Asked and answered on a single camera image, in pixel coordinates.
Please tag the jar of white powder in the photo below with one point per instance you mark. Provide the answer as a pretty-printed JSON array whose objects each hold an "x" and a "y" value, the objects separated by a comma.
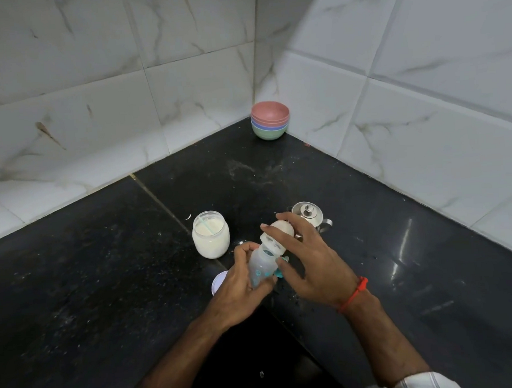
[{"x": 211, "y": 244}]

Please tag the person's left hand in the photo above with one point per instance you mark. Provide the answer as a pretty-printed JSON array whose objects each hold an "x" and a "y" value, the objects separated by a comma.
[{"x": 235, "y": 295}]

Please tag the lilac jar lid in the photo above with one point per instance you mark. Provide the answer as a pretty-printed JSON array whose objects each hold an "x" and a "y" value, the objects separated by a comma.
[{"x": 219, "y": 282}]

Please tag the blue bowl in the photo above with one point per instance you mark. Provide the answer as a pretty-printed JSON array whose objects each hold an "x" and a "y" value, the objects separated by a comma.
[{"x": 270, "y": 126}]

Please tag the person's left forearm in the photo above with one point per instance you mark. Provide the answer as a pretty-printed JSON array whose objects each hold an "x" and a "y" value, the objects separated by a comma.
[{"x": 179, "y": 362}]

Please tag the small steel kettle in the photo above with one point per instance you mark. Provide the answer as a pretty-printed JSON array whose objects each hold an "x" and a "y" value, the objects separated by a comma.
[{"x": 310, "y": 210}]

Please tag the translucent white bottle cap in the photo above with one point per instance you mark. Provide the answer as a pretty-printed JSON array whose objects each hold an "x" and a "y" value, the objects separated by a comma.
[{"x": 280, "y": 232}]

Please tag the clear baby bottle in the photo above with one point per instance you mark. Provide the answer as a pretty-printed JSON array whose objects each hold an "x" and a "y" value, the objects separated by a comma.
[{"x": 262, "y": 267}]

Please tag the pink bowl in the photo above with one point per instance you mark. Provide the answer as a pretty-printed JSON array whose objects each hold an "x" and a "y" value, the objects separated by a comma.
[{"x": 269, "y": 111}]

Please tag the person's right hand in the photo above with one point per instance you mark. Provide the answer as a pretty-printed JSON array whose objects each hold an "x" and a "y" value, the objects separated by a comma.
[{"x": 320, "y": 274}]

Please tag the person's right forearm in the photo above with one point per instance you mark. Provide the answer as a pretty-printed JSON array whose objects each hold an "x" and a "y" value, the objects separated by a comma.
[{"x": 383, "y": 339}]

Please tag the green bowl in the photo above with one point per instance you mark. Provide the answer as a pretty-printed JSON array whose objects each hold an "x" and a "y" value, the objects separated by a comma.
[{"x": 271, "y": 134}]

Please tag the mint green scoop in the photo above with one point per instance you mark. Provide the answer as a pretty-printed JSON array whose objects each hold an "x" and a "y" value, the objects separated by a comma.
[{"x": 207, "y": 225}]

